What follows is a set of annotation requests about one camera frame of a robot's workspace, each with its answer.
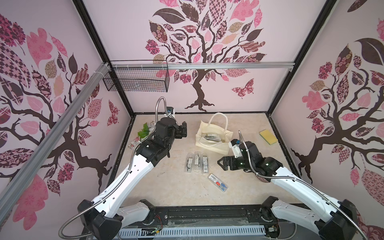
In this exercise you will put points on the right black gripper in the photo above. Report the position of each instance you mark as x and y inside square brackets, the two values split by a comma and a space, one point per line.
[229, 163]

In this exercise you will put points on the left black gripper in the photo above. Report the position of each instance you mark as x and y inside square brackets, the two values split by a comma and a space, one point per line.
[181, 131]

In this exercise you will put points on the cream canvas tote bag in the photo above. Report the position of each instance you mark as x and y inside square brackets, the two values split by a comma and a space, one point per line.
[210, 128]

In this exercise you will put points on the compass case red blue front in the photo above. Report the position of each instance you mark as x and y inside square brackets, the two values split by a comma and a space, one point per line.
[218, 183]

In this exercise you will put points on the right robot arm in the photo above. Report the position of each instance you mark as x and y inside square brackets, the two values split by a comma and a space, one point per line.
[326, 216]

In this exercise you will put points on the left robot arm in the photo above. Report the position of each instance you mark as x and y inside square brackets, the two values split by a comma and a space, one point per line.
[104, 216]

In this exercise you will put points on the white toy radish with leaves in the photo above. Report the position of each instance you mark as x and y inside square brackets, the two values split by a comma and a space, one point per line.
[144, 132]

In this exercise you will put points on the yellow green sponge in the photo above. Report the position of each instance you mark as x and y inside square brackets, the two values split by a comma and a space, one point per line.
[269, 137]

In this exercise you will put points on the floral rectangular tray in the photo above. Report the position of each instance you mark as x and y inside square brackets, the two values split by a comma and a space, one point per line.
[134, 143]

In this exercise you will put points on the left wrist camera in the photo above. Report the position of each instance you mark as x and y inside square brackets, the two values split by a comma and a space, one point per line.
[170, 112]

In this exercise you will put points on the black wire basket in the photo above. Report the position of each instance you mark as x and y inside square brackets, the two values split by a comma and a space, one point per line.
[138, 76]

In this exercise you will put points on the aluminium rail back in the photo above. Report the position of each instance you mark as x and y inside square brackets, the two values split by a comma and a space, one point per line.
[206, 66]

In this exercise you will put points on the aluminium rail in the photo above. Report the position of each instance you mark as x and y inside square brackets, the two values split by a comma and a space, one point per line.
[206, 66]
[25, 175]

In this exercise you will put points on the white slotted cable duct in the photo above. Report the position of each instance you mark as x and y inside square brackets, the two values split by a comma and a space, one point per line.
[194, 232]

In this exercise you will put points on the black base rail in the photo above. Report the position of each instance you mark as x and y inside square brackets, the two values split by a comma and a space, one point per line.
[207, 216]

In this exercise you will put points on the aluminium rail left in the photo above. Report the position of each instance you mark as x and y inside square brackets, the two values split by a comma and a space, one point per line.
[25, 175]

